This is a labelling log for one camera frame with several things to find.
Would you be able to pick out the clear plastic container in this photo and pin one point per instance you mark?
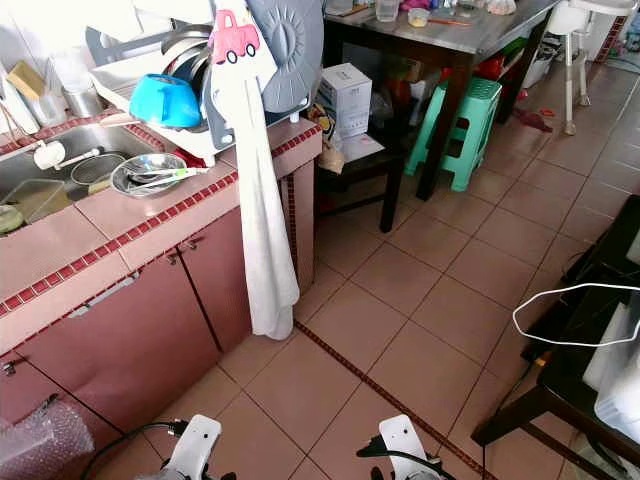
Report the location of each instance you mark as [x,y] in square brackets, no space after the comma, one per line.
[50,200]

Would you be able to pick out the steel sink basin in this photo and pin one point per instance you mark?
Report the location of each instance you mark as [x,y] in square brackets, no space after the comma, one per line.
[25,175]

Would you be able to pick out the white scrub brush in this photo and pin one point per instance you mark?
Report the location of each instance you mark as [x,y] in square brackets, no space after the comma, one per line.
[50,155]

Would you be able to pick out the steel strainer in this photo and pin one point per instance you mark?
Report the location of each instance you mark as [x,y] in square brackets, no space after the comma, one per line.
[98,168]

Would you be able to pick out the steel bowl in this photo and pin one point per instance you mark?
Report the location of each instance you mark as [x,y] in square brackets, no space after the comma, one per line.
[135,163]

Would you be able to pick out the steel cup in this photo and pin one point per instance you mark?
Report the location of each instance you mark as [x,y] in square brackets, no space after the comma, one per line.
[82,102]

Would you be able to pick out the tan sponge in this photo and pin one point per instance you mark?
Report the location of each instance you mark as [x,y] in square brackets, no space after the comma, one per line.
[27,80]

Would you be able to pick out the reddish brown counter cabinet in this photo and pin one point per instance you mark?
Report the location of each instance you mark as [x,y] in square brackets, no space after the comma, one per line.
[140,350]

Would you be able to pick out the clear plastic tub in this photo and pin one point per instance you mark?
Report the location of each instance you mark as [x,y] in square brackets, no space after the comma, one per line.
[68,70]

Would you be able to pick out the white dish rack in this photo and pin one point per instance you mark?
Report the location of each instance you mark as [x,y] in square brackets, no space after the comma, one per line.
[110,80]

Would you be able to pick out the clear bubble wrap sheet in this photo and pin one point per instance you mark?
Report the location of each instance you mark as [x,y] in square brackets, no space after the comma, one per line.
[40,445]

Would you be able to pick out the blue plastic bowl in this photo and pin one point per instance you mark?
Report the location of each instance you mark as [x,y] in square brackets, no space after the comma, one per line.
[163,100]

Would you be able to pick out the steel pot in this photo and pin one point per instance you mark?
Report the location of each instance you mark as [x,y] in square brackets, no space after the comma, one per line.
[185,55]

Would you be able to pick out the white towel pink car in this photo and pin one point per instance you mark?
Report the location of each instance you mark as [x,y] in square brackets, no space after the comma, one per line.
[265,220]

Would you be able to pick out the small beige bag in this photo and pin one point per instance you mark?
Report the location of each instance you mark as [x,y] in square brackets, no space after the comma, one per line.
[331,158]

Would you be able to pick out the grey plastic rack cover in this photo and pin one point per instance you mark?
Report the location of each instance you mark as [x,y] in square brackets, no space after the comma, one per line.
[295,50]

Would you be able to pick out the white cardboard box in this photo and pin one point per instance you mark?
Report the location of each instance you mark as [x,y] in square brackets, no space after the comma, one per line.
[345,100]

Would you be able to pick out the small black side table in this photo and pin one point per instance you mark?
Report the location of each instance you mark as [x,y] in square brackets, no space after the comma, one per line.
[390,190]

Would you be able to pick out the green plastic stool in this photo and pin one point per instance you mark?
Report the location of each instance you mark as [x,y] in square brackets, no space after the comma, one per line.
[470,120]
[422,140]

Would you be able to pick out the clear drinking glass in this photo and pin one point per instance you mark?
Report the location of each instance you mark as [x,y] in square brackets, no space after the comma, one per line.
[387,10]

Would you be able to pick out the small yellow cup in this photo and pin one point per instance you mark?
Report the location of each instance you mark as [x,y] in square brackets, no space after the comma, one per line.
[418,17]

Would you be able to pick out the dark table grey top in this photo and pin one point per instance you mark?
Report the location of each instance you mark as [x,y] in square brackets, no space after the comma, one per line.
[450,40]

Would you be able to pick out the red plastic basin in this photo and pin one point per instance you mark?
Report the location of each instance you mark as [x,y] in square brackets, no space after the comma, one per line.
[500,68]

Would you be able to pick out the dark red cloth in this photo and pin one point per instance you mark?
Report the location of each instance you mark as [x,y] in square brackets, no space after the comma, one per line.
[532,120]

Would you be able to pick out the black wooden table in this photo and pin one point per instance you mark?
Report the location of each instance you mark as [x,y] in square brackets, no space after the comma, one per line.
[560,380]

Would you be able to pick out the white chair metal legs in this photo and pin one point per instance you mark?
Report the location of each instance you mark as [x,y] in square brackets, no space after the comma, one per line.
[570,18]

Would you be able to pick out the white plastic bin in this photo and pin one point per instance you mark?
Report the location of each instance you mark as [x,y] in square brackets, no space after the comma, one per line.
[615,380]

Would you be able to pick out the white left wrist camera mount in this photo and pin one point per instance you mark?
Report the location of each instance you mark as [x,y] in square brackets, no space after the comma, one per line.
[198,445]

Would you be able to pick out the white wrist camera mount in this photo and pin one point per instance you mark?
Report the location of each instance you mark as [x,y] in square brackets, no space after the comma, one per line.
[198,445]
[405,448]

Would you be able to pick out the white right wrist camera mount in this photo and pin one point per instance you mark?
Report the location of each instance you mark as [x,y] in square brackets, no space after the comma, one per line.
[405,448]

